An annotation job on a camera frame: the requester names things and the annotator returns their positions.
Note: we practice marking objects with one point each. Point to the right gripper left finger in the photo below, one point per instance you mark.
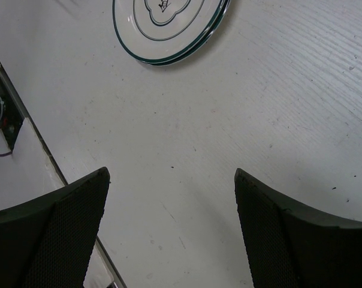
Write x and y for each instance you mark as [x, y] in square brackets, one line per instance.
[48, 241]

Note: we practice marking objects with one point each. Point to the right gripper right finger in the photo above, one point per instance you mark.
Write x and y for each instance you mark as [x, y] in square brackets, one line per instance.
[290, 244]

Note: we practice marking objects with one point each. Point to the white plate green rim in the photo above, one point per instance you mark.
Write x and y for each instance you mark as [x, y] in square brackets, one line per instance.
[201, 42]

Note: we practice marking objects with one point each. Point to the white plate dark rim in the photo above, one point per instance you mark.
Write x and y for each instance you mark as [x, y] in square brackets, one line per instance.
[156, 32]

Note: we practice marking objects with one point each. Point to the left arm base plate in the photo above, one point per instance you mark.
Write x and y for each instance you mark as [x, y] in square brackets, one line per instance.
[11, 118]

